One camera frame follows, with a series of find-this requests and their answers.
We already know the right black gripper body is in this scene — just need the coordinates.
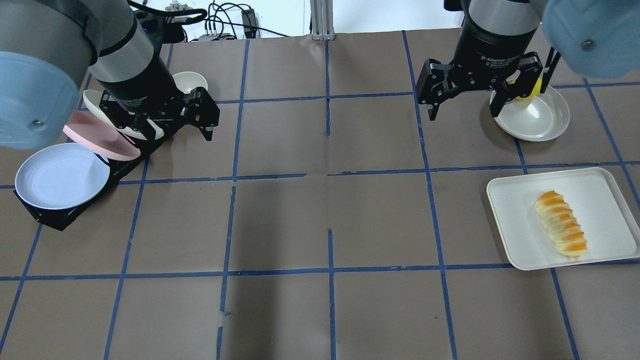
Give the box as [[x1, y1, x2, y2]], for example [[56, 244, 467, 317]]
[[439, 14, 531, 93]]

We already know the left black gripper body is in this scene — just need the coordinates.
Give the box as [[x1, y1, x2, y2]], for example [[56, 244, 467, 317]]
[[99, 60, 188, 124]]

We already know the blue plate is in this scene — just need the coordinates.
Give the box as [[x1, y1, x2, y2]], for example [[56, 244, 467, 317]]
[[14, 142, 110, 210]]

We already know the orange striped bread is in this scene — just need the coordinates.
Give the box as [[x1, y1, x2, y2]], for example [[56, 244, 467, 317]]
[[535, 190, 588, 259]]

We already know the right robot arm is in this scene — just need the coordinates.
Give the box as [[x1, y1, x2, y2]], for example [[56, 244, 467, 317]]
[[415, 0, 640, 121]]

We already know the cream plate with lemon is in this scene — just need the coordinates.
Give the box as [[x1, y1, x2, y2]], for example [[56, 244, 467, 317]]
[[493, 86, 570, 142]]

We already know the pink plate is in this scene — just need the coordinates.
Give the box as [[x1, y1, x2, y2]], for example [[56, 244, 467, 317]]
[[62, 111, 141, 161]]

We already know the cream plate in rack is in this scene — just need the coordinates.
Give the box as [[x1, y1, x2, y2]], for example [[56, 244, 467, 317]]
[[82, 89, 147, 141]]

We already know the yellow lemon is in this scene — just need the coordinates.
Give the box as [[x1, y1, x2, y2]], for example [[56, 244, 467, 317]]
[[515, 77, 542, 101]]

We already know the cream bowl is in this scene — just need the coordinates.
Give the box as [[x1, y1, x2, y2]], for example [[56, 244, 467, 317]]
[[173, 71, 208, 94]]

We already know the black dish rack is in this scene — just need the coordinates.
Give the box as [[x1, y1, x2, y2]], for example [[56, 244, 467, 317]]
[[14, 123, 179, 231]]

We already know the white rectangular tray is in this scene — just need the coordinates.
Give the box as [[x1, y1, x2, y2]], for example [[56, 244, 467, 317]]
[[486, 167, 639, 271]]

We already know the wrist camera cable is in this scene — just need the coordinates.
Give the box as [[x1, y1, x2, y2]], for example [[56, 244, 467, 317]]
[[539, 47, 562, 96]]

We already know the black cable bundle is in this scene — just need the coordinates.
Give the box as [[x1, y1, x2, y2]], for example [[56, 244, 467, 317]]
[[127, 0, 291, 43]]

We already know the aluminium frame post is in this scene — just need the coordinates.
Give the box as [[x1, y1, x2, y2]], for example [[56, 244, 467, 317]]
[[310, 0, 336, 41]]

